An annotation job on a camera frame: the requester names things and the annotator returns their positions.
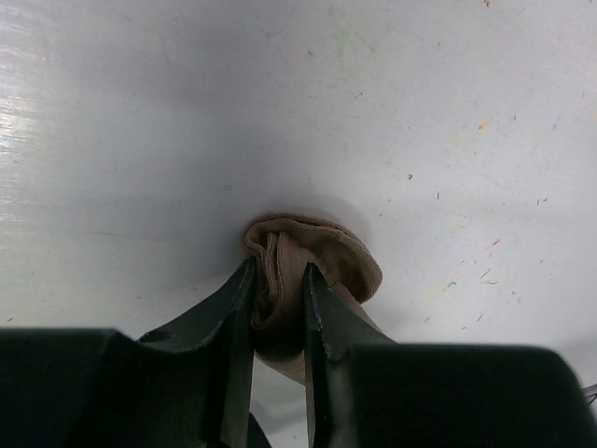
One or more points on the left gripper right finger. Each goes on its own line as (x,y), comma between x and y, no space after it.
(365,390)

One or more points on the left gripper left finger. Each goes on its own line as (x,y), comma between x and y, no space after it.
(186,383)

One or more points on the tan sock with red cuff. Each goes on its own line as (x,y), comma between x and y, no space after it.
(283,245)

